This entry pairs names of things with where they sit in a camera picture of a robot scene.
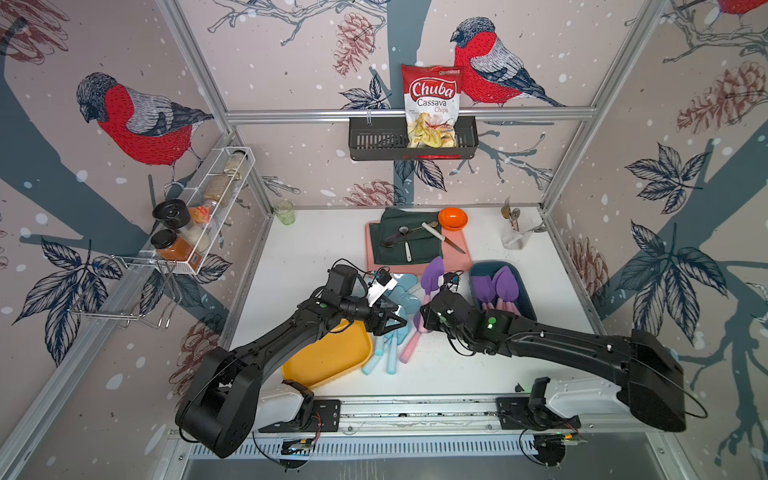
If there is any purple shovel pink handle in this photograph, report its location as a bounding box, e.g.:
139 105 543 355
399 328 422 364
471 275 496 310
492 266 520 316
414 257 445 336

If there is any yellow plastic tray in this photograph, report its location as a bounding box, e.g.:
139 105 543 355
282 319 373 389

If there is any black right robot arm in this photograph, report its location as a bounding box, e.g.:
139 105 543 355
420 290 687 433

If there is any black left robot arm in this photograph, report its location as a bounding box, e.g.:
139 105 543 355
175 264 407 458

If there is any teal storage box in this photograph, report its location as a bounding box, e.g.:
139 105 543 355
469 261 537 321

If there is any pink cutting board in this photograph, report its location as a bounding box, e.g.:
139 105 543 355
364 222 473 276

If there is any dark green cloth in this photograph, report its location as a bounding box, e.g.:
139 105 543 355
367 207 443 266

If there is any dark metal spoon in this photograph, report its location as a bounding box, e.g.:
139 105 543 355
379 226 436 248

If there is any orange bowl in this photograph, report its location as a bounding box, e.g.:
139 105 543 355
438 207 469 231

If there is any clear cup with utensils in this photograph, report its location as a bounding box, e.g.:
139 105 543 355
501 198 546 250

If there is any small green glass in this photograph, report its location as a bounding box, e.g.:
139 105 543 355
273 200 296 226

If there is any Chuba cassava chips bag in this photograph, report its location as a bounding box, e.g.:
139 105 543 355
401 65 463 148

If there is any orange spice jar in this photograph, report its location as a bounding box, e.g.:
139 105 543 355
150 229 196 262

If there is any black lid spice jar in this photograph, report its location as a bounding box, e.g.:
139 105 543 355
152 199 191 230

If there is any light blue shovel white handle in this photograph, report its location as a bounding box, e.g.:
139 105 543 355
387 274 421 316

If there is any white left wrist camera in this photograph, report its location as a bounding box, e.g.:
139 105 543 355
366 268 398 307

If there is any white handled small spoon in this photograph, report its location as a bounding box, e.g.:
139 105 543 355
399 226 412 263

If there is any white handled knife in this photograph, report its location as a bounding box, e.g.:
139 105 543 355
421 222 467 255

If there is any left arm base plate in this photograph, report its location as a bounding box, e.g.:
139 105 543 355
258 399 341 433

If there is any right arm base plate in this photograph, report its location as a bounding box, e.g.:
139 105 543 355
495 377 581 432

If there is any black wire basket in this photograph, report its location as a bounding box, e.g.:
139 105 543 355
348 117 479 161

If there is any white wire spice rack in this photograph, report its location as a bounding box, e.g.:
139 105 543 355
151 146 254 275

